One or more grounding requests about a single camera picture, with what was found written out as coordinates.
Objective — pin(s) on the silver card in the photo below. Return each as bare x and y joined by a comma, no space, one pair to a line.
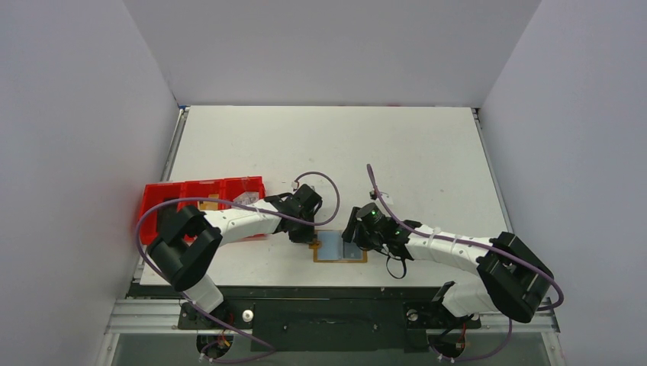
247,198

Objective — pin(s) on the dark grey credit card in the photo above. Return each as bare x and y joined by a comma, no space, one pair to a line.
351,252

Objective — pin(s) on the yellow leather card holder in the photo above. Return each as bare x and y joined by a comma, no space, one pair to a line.
327,248

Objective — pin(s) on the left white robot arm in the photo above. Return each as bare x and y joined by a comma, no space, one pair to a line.
188,241

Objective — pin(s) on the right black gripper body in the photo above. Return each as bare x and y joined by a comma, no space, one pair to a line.
351,232

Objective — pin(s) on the gold black card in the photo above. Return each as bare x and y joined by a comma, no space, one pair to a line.
209,205

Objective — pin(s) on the red plastic tray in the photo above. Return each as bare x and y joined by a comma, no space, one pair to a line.
227,188

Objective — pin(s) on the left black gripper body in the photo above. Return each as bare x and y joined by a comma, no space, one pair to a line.
302,233

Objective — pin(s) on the aluminium rail frame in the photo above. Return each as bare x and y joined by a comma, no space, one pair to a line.
152,316

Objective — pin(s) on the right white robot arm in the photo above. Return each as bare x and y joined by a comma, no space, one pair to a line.
507,276

